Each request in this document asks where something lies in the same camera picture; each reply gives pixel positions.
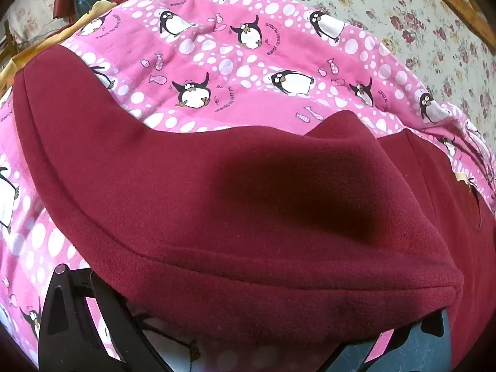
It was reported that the floral cushion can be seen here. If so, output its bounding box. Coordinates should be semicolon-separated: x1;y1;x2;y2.
8;0;74;53

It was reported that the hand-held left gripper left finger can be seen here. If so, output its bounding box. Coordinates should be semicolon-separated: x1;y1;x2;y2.
38;263;172;372

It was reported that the wooden bed frame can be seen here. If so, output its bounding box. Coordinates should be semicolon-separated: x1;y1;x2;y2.
399;0;496;47

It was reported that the yellow cloth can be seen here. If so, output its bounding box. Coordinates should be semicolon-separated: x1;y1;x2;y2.
0;0;117;97

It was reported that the floral bed sheet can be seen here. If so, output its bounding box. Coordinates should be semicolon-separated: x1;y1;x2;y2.
130;0;496;152

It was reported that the pink penguin print blanket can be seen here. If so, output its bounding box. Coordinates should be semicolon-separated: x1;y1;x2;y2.
0;0;496;372

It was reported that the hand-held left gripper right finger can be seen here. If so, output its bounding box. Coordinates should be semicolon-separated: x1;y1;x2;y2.
341;308;452;372

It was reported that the maroon sweatshirt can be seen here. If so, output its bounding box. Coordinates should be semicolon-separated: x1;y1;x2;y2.
11;42;496;372

